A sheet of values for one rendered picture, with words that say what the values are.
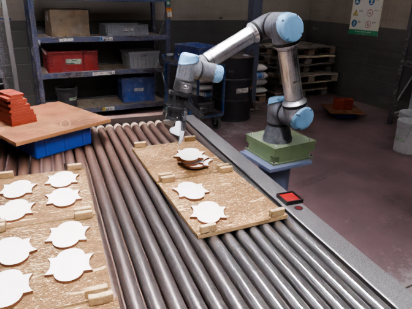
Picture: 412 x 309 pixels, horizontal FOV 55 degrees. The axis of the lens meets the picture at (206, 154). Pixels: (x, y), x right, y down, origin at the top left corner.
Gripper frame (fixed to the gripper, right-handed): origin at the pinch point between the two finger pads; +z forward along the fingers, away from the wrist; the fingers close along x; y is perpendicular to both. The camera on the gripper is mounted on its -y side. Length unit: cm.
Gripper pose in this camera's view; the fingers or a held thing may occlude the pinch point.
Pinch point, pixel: (176, 138)
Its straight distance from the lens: 165.6
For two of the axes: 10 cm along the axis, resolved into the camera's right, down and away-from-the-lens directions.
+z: -2.3, 9.3, 2.9
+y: -9.3, -1.2, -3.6
